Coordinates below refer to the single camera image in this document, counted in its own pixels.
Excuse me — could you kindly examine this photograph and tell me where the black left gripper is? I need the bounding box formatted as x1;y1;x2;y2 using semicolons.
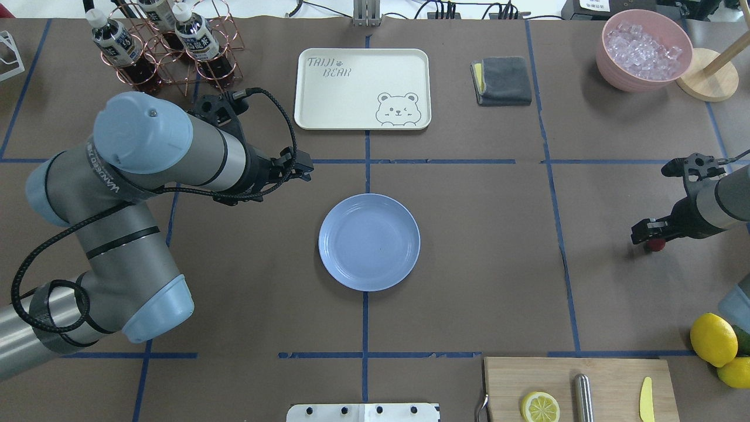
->
240;144;314;202

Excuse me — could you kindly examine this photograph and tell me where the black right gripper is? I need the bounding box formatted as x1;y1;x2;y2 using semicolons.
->
630;197;724;245

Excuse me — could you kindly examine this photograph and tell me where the red strawberry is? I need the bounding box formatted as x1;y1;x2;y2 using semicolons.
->
643;239;666;253

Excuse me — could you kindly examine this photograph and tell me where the blue plate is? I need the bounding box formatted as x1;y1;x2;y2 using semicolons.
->
317;194;421;292

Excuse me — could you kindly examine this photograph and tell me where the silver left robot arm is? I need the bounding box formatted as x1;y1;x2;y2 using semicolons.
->
2;88;313;380

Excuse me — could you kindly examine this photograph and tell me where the cream bear tray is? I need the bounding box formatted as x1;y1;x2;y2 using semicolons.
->
294;48;432;131

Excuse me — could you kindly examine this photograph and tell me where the round yellow lemon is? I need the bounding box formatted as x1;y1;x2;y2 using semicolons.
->
689;312;738;368

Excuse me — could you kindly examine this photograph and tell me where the green lime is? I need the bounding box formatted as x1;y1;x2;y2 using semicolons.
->
731;324;750;357

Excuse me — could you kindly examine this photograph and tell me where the wooden cup stand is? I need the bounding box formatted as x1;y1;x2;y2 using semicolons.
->
677;31;749;102

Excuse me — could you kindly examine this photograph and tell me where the wooden cutting board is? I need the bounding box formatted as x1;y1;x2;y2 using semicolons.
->
484;357;680;421

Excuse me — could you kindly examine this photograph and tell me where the oval yellow lemon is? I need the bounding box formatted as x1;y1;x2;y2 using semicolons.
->
716;357;749;389

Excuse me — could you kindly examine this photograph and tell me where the dark drink bottle right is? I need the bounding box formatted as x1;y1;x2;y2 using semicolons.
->
172;2;235;89

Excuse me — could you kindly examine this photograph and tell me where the dark drink bottle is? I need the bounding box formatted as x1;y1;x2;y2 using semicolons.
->
172;2;235;89
137;1;190;62
85;8;162;94

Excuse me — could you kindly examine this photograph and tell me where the pink bowl of ice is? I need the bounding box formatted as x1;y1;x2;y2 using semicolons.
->
596;9;693;93

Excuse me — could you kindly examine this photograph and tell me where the dark drink bottle front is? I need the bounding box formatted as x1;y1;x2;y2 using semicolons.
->
137;1;190;62

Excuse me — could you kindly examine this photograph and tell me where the yellow plastic knife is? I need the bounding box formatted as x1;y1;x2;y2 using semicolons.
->
639;376;654;422

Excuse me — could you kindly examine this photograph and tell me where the half lemon slice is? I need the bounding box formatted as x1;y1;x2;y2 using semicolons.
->
520;391;561;421

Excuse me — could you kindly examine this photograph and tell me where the dark drink bottle left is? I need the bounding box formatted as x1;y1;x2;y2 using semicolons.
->
85;8;162;94

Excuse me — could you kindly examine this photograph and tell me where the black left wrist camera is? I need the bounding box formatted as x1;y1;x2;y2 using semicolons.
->
187;91;250;142

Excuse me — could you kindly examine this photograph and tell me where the copper wire bottle rack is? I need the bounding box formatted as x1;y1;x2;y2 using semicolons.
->
106;1;246;94

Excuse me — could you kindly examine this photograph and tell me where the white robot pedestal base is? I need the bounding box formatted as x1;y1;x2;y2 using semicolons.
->
286;403;441;421

